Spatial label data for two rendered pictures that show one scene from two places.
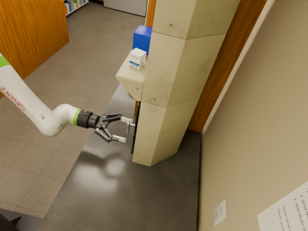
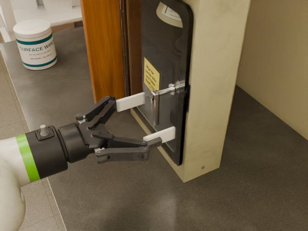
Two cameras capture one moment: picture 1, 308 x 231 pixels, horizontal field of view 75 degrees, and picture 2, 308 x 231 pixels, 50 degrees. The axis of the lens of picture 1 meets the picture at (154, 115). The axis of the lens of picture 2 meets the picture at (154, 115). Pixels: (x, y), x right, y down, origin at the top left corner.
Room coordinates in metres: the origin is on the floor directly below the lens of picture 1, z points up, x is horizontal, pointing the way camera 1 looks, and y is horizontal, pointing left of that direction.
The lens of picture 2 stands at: (0.20, 0.41, 1.61)
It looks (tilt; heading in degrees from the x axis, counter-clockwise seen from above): 39 degrees down; 330
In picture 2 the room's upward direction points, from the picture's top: straight up
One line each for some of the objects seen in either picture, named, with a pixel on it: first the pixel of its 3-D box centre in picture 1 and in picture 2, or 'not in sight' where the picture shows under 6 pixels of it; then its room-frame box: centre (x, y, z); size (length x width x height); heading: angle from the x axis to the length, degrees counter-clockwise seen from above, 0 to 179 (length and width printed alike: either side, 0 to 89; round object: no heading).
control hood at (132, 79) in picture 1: (138, 68); not in sight; (0.79, 0.12, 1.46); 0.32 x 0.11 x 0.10; 178
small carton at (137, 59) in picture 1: (137, 58); not in sight; (0.74, 0.12, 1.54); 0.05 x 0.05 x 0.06; 73
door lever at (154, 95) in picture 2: (131, 128); (161, 105); (0.69, 0.10, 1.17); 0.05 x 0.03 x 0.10; 87
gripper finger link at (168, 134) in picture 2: (118, 138); (159, 137); (0.62, 0.15, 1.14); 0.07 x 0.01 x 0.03; 88
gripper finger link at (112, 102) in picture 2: (112, 119); (102, 118); (0.74, 0.22, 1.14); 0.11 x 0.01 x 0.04; 129
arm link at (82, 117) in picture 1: (85, 118); (47, 149); (0.70, 0.35, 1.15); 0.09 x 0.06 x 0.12; 178
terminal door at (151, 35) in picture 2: (142, 112); (151, 68); (0.79, 0.07, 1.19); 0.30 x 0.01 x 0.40; 177
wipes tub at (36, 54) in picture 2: not in sight; (36, 44); (1.41, 0.21, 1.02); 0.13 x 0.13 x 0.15
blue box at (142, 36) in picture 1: (145, 40); not in sight; (0.89, 0.11, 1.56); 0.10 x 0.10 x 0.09; 88
